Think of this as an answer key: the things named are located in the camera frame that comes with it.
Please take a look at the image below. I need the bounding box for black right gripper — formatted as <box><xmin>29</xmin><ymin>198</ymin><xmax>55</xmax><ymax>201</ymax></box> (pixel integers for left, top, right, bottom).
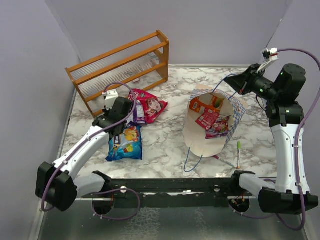
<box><xmin>225</xmin><ymin>63</ymin><xmax>281</xmax><ymax>101</ymax></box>

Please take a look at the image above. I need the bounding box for blue checkered paper bag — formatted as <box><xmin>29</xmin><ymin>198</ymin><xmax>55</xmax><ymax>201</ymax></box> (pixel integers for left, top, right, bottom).
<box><xmin>182</xmin><ymin>84</ymin><xmax>248</xmax><ymax>159</ymax></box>

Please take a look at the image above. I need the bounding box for red pink snack bag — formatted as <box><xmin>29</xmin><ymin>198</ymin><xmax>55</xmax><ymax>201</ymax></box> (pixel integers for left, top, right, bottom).
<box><xmin>132</xmin><ymin>88</ymin><xmax>168</xmax><ymax>125</ymax></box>

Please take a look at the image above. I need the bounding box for purple snack bag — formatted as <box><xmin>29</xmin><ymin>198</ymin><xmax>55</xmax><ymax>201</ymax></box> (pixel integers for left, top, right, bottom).
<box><xmin>126</xmin><ymin>100</ymin><xmax>147</xmax><ymax>126</ymax></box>

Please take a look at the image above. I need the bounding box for blue gummy snack bag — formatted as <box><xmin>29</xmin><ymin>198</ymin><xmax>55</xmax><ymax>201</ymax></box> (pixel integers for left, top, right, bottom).
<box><xmin>106</xmin><ymin>124</ymin><xmax>143</xmax><ymax>162</ymax></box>

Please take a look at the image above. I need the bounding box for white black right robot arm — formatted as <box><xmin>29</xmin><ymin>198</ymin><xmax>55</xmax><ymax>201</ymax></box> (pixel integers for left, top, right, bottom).
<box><xmin>225</xmin><ymin>63</ymin><xmax>319</xmax><ymax>215</ymax></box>

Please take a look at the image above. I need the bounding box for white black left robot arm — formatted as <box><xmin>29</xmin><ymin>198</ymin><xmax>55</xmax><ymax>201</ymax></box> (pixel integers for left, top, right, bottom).
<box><xmin>35</xmin><ymin>97</ymin><xmax>136</xmax><ymax>212</ymax></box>

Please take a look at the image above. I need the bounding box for pink berry candy packet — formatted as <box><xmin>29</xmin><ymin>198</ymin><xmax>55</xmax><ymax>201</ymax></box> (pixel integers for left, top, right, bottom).
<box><xmin>205</xmin><ymin>115</ymin><xmax>230</xmax><ymax>140</ymax></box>

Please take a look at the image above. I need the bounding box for red candy packet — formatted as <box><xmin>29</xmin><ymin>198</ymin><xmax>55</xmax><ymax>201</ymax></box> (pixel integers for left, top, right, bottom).
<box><xmin>195</xmin><ymin>108</ymin><xmax>220</xmax><ymax>131</ymax></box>

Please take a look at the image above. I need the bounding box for orange snack box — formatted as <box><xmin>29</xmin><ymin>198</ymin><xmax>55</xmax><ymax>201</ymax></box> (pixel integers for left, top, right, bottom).
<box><xmin>189</xmin><ymin>93</ymin><xmax>225</xmax><ymax>115</ymax></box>

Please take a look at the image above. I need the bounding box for green marker pen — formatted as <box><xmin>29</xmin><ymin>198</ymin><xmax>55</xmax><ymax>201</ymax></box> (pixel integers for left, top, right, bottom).
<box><xmin>237</xmin><ymin>141</ymin><xmax>242</xmax><ymax>169</ymax></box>

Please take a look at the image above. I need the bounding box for purple marker pen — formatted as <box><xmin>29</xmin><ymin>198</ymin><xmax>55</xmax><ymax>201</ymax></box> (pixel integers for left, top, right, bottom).
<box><xmin>213</xmin><ymin>155</ymin><xmax>237</xmax><ymax>169</ymax></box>

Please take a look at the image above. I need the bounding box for orange wooden rack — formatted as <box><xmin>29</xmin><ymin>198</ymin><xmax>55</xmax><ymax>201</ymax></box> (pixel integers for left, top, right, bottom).
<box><xmin>65</xmin><ymin>30</ymin><xmax>170</xmax><ymax>117</ymax></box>

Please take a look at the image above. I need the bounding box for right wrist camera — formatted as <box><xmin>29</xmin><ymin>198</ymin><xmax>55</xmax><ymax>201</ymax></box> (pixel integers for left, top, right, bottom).
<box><xmin>256</xmin><ymin>47</ymin><xmax>278</xmax><ymax>73</ymax></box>

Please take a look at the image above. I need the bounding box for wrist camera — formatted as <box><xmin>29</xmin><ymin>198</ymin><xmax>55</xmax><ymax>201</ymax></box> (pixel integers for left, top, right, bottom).
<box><xmin>256</xmin><ymin>47</ymin><xmax>278</xmax><ymax>73</ymax></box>
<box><xmin>102</xmin><ymin>89</ymin><xmax>119</xmax><ymax>110</ymax></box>

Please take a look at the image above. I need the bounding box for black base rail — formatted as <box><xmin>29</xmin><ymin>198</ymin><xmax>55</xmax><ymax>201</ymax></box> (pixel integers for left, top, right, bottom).
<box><xmin>82</xmin><ymin>171</ymin><xmax>261</xmax><ymax>210</ymax></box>

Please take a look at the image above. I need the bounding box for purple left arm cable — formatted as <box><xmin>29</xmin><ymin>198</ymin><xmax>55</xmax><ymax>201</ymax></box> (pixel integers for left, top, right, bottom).
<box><xmin>40</xmin><ymin>82</ymin><xmax>138</xmax><ymax>213</ymax></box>

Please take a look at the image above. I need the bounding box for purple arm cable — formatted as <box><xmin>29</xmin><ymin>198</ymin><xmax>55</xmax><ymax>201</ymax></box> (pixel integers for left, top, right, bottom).
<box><xmin>40</xmin><ymin>82</ymin><xmax>138</xmax><ymax>213</ymax></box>
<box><xmin>276</xmin><ymin>48</ymin><xmax>320</xmax><ymax>231</ymax></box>

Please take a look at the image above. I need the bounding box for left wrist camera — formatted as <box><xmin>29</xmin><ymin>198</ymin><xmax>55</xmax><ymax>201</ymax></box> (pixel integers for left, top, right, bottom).
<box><xmin>102</xmin><ymin>89</ymin><xmax>119</xmax><ymax>110</ymax></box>

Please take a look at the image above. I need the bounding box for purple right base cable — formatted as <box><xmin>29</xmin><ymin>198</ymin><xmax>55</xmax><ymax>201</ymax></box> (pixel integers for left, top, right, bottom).
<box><xmin>228</xmin><ymin>197</ymin><xmax>276</xmax><ymax>220</ymax></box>

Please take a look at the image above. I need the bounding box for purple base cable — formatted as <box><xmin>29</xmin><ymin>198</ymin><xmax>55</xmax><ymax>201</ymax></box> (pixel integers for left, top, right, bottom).
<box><xmin>91</xmin><ymin>188</ymin><xmax>141</xmax><ymax>221</ymax></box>
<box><xmin>228</xmin><ymin>197</ymin><xmax>276</xmax><ymax>220</ymax></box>

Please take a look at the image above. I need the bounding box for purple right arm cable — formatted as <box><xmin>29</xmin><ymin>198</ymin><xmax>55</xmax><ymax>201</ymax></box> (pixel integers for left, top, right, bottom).
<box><xmin>276</xmin><ymin>48</ymin><xmax>320</xmax><ymax>231</ymax></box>

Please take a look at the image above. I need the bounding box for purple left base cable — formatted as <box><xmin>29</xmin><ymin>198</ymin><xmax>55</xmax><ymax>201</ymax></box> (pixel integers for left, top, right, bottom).
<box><xmin>91</xmin><ymin>188</ymin><xmax>141</xmax><ymax>221</ymax></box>

